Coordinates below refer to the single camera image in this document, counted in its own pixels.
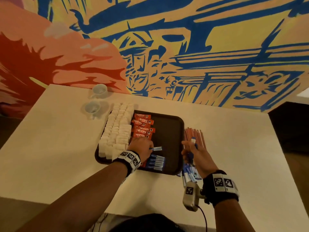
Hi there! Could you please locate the person's left forearm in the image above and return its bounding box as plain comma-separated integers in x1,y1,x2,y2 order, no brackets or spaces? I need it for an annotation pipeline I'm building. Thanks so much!
17,162,128,232

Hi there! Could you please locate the person's left hand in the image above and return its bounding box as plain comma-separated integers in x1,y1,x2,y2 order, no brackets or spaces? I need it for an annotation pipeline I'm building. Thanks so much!
126,137,155,164

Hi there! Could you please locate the row of red Nescafe sachets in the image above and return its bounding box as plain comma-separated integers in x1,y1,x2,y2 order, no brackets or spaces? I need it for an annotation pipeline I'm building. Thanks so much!
130,113,156,141

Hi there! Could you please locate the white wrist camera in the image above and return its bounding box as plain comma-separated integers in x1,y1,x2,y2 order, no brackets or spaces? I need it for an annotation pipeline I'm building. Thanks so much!
182,180,206,212

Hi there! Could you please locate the dark brown tray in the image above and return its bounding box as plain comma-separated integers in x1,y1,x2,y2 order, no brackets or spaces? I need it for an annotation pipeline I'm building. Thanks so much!
95,110,185,176

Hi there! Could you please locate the pile of blue sachets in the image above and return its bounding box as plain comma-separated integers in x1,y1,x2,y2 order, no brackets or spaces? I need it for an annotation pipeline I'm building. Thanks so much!
176,161,204,189

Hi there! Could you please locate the black marker wristband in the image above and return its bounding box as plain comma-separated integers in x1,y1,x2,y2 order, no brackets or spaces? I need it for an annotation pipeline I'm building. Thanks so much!
201,170,240,208
113,149,144,178

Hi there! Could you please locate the white counter ledge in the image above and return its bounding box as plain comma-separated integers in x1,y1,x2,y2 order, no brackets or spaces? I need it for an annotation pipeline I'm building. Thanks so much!
296,87,309,100

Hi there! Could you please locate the person's right hand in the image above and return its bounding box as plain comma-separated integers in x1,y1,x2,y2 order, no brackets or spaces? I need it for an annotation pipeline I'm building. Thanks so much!
181,139,219,179

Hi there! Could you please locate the row of blue sachets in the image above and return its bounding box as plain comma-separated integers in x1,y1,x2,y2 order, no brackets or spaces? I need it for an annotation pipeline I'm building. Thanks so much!
144,154,166,172

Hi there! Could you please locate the row of tea bags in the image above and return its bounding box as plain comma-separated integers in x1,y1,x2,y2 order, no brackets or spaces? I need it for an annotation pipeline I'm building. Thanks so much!
98,103,136,161

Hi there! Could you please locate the black camera cable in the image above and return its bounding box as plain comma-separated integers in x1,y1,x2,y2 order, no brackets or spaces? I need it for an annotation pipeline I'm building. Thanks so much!
196,205,209,232

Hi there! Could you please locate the small white cup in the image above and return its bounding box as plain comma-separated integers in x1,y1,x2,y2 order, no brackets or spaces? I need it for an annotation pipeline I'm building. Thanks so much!
90,83,109,99
83,100,102,120

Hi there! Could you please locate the person's black shirt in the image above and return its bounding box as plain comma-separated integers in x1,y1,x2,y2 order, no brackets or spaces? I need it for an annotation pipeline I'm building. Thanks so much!
108,213,186,232

